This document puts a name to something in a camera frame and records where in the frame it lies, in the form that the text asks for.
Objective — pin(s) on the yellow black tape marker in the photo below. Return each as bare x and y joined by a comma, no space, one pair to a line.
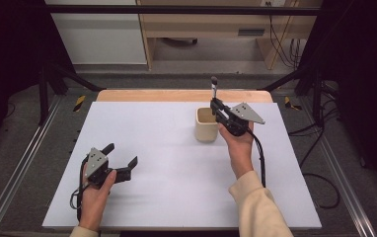
290,104
79,102

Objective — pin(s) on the aluminium floor rail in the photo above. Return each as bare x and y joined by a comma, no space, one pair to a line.
18,164
341,177

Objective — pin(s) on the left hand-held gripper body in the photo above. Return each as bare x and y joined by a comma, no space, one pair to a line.
99,168

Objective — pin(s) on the black horizontal frame bar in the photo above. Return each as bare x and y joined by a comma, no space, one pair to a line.
183,10

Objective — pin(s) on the white cabinet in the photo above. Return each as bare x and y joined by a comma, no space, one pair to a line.
99,36

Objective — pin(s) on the light wooden desk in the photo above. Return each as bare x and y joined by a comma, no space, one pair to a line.
206,24

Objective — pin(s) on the black metal stand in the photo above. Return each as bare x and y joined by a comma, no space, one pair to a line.
315,95
44,95

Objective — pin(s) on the person's right hand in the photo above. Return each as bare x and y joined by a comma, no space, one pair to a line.
239,148

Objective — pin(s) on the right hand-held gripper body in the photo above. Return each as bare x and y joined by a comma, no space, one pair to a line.
239,118

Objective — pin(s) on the black makeup brush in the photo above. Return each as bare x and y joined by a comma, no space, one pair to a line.
214,86

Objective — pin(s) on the beige square cup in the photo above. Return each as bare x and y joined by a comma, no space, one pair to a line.
205,130

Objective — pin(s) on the person's left hand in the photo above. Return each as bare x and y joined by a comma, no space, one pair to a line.
94,200

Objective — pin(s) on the wooden table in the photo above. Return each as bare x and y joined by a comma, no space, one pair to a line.
163,95

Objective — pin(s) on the white table mat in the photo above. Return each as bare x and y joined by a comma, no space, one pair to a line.
163,171

